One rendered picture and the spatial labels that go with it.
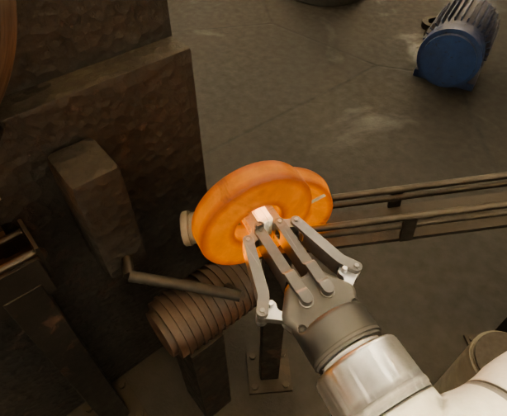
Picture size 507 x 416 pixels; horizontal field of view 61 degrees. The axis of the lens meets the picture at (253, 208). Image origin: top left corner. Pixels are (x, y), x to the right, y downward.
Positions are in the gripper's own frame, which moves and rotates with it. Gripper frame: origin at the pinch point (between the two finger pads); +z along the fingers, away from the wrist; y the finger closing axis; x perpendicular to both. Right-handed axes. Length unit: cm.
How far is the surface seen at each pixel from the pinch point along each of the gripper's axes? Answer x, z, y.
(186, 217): -15.3, 14.1, -4.7
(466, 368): -34, -24, 30
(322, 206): -12.7, 4.4, 15.1
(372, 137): -88, 75, 101
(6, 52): 15.1, 19.4, -19.6
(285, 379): -84, 1, 13
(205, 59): -92, 171, 61
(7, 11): 18.8, 20.0, -17.9
